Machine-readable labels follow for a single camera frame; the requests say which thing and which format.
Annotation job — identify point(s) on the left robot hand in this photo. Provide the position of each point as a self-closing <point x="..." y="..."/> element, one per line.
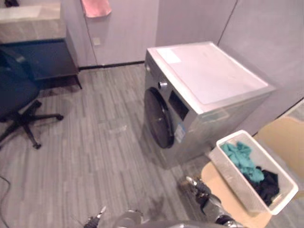
<point x="91" y="222"/>

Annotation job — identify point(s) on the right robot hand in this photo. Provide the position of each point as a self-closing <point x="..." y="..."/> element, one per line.
<point x="202" y="190"/>

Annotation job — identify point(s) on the white plastic laundry basket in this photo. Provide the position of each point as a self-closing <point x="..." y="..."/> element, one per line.
<point x="237" y="180"/>

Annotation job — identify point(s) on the teal garment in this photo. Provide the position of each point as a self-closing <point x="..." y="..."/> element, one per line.
<point x="240" y="156"/>

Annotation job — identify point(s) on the black garment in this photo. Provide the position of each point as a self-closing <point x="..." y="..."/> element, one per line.
<point x="268" y="185"/>

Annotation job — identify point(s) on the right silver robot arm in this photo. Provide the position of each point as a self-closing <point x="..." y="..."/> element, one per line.
<point x="215" y="206"/>

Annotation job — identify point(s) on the grey front-loading washing machine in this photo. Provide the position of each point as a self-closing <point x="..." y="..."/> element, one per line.
<point x="213" y="123"/>

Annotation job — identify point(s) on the dark round washing machine door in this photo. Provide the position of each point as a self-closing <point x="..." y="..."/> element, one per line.
<point x="158" y="116"/>

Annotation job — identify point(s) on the silver washing machine dial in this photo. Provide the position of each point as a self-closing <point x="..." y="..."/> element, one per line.
<point x="163" y="84"/>

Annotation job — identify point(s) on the beige wooden chair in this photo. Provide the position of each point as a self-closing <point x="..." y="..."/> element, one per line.
<point x="215" y="177"/>

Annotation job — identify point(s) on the blue energy label sticker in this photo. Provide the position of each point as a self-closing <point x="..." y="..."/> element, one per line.
<point x="181" y="133"/>

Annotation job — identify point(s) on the pale stone ledge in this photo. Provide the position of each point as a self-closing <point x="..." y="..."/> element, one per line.
<point x="295" y="109"/>

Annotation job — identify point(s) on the dark blue office chair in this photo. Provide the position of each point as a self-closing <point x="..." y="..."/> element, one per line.
<point x="16" y="92"/>

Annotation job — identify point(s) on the black skirting board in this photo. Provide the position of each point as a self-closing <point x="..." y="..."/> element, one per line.
<point x="111" y="65"/>

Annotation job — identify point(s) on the dark vanity cabinet stone top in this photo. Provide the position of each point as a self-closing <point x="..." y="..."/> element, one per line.
<point x="35" y="31"/>

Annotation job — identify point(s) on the pink towel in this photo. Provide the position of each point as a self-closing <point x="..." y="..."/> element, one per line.
<point x="96" y="7"/>

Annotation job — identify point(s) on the wall socket plate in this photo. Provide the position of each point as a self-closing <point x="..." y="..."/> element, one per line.
<point x="97" y="41"/>

